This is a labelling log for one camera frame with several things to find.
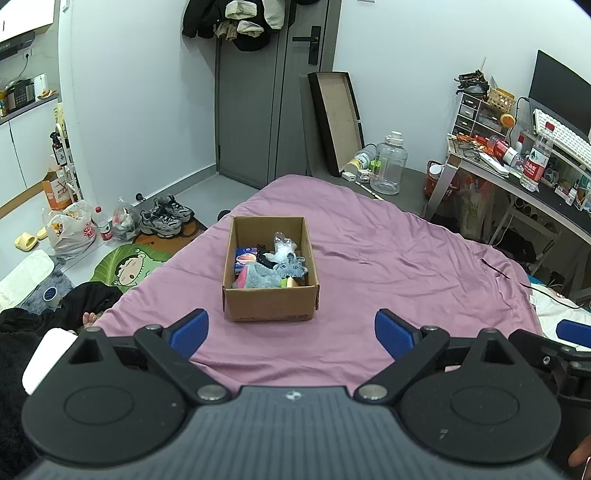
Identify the white desk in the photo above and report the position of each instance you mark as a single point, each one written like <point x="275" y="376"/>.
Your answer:
<point x="531" y="198"/>

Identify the white printed cloth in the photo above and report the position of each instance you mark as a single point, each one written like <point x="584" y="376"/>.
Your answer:
<point x="554" y="309"/>

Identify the black computer monitor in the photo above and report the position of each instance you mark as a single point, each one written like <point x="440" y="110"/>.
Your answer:
<point x="554" y="92"/>

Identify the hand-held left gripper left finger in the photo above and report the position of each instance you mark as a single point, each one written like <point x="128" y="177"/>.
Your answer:
<point x="189" y="330"/>

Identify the black rice cooker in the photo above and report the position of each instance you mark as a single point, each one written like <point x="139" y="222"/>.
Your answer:
<point x="21" y="94"/>

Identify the black white-dotted cloth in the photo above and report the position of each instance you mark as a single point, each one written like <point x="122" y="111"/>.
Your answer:
<point x="265" y="259"/>

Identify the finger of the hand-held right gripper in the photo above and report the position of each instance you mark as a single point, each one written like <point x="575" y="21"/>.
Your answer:
<point x="575" y="332"/>

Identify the person's foot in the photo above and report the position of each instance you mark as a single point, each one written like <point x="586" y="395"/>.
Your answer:
<point x="90" y="317"/>

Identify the range hood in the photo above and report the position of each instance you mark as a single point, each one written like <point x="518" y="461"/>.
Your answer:
<point x="16" y="46"/>

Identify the grey fluffy rug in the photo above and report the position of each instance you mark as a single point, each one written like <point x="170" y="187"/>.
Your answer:
<point x="62" y="281"/>

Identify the desktop drawer organizer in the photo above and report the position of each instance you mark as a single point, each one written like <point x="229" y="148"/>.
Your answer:
<point x="471" y="115"/>

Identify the dark accessories bundle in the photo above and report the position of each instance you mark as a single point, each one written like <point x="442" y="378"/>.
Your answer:
<point x="473" y="83"/>

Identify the white kitchen jar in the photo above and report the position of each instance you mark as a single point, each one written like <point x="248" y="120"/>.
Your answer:
<point x="40" y="84"/>

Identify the orange ball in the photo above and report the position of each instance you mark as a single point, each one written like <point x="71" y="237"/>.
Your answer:
<point x="508" y="120"/>

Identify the green cartoon floor mat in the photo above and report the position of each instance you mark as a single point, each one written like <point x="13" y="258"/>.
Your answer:
<point x="124" y="267"/>

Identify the black clothing pile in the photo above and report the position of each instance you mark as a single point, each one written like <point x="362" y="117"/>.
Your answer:
<point x="92" y="295"/>

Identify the large clear water jug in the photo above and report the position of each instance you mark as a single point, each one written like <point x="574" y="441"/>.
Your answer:
<point x="390" y="166"/>

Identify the grey door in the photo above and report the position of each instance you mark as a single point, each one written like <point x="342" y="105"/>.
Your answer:
<point x="249" y="115"/>

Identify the brown cardboard box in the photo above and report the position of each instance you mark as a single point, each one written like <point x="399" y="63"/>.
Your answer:
<point x="272" y="302"/>

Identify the cream shopping bag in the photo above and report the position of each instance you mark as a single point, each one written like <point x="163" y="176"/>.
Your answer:
<point x="473" y="207"/>

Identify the black door stopper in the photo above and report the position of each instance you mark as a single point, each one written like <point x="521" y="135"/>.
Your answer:
<point x="138" y="198"/>

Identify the white kitchen counter cabinet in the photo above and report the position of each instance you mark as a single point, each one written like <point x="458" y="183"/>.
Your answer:
<point x="23" y="152"/>

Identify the yellow slipper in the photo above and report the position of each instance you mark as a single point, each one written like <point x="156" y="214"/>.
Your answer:
<point x="42" y="233"/>
<point x="26" y="242"/>

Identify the person's right hand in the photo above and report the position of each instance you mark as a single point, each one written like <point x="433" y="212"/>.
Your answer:
<point x="581" y="454"/>

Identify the white cushion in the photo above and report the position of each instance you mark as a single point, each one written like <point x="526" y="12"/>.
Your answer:
<point x="46" y="360"/>

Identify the orange white carton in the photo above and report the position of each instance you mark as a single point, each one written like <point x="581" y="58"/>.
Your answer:
<point x="57" y="194"/>

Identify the white folded towel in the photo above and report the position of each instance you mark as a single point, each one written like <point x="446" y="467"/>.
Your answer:
<point x="27" y="272"/>

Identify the red white lying bottle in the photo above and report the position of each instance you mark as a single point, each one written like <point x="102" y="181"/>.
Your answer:
<point x="501" y="150"/>

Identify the black hanging jacket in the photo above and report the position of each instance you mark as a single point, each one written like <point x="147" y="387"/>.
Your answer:
<point x="198" y="21"/>

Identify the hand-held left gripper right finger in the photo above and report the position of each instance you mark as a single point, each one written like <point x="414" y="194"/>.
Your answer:
<point x="392" y="332"/>

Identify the wicker basket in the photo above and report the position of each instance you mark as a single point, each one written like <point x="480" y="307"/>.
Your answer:
<point x="501" y="99"/>

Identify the black spray bottle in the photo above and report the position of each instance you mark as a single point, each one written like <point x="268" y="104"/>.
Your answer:
<point x="59" y="152"/>

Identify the beige hanging cloth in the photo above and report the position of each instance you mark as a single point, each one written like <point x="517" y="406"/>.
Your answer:
<point x="240" y="18"/>

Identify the white wrapped stick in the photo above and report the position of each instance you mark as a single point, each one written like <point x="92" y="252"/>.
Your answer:
<point x="369" y="190"/>

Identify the white keyboard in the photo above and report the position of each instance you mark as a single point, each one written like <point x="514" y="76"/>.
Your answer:
<point x="568" y="138"/>

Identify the flat black brown tray box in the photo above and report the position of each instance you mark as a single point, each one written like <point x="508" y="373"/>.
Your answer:
<point x="337" y="115"/>

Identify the clear bag of white bits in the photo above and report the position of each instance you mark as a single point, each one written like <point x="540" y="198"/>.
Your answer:
<point x="285" y="249"/>

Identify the grey-blue fluffy cloth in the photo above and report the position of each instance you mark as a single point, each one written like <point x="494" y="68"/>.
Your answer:
<point x="258" y="277"/>

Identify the white red plastic bag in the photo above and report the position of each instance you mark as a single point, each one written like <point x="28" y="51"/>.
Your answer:
<point x="74" y="230"/>

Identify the pink soft pad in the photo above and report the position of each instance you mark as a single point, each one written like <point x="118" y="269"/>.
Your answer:
<point x="241" y="279"/>

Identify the pink bedsheet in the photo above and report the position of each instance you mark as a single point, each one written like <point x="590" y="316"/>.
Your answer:
<point x="369" y="240"/>

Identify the colourful blue packet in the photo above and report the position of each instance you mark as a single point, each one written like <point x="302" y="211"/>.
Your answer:
<point x="244" y="258"/>

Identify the white charger plug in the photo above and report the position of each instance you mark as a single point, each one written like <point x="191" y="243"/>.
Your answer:
<point x="349" y="176"/>

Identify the white upper cabinet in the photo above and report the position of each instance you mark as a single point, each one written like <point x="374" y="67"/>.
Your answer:
<point x="27" y="16"/>

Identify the clear red-label water bottle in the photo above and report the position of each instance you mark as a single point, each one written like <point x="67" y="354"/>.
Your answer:
<point x="535" y="161"/>

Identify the dark clear trash bag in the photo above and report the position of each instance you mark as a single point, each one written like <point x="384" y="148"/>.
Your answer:
<point x="124" y="221"/>

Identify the red-capped water bottle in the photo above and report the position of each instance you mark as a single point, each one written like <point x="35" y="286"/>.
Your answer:
<point x="104" y="226"/>

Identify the yellow white bottle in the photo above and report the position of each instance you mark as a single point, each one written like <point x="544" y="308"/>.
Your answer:
<point x="358" y="161"/>

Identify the grey black sneaker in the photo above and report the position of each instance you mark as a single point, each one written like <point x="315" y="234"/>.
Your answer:
<point x="159" y="225"/>
<point x="178" y="208"/>

